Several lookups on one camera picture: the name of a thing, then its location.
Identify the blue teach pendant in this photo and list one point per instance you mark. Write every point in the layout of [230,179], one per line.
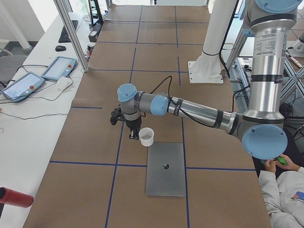
[23,87]
[60,67]

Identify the aluminium frame post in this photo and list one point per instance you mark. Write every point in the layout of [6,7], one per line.
[63,12]

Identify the near blue teach pendant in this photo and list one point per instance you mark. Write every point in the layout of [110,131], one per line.
[23,87]

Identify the white ceramic cup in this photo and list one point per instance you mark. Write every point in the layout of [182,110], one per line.
[146,136]

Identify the red cylinder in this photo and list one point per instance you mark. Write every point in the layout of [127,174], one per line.
[15,198]

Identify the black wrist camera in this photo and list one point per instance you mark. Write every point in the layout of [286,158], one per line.
[116,115]

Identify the black computer mouse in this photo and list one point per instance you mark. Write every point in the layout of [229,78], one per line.
[60,48]

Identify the green handled tool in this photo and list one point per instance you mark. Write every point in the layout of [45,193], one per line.
[281,160]

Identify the white folded cloth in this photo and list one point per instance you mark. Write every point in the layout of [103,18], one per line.
[63,83]

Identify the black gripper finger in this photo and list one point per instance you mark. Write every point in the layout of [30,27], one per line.
[136,133]
[131,135]

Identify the person in white jacket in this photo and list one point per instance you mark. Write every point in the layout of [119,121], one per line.
[280,185]

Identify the far blue teach pendant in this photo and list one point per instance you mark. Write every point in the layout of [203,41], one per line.
[60,67]

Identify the black box device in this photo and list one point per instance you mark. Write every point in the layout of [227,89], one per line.
[93,36]

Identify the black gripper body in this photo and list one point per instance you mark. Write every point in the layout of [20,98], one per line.
[133,124]

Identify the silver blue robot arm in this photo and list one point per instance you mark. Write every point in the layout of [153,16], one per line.
[260,127]

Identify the white pedestal column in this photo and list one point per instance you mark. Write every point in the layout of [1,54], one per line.
[207,68]

